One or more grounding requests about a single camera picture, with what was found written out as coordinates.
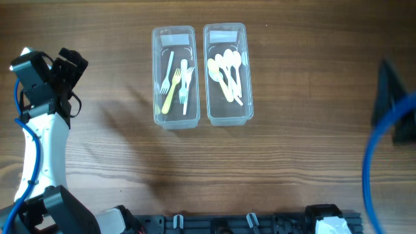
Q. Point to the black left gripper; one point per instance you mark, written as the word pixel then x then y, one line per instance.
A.
pixel 76 73

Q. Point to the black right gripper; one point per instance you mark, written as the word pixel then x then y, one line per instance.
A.
pixel 389 91

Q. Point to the yellow plastic fork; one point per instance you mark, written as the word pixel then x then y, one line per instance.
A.
pixel 168 101

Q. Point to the light blue plastic fork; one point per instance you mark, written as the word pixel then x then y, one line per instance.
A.
pixel 182 90

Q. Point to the white plastic fork long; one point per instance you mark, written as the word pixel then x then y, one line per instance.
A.
pixel 188 78

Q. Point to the yellow plastic spoon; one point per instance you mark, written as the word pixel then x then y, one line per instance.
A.
pixel 213 65

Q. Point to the white plastic spoon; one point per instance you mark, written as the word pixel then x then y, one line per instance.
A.
pixel 239 101
pixel 229 57

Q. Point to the white spoon crossing diagonal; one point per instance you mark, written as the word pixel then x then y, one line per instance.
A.
pixel 222 64

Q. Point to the white spoon slanted handle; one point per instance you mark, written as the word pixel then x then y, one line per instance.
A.
pixel 236 64

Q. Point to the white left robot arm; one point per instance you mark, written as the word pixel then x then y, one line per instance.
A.
pixel 43 203

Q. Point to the left clear plastic container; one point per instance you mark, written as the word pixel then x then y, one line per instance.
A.
pixel 180 40

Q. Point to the clear plastic container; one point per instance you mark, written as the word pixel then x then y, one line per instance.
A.
pixel 217 38
pixel 180 40

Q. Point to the right clear plastic container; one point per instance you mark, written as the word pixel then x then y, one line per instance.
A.
pixel 217 38

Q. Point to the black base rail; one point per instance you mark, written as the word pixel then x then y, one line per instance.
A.
pixel 271 223

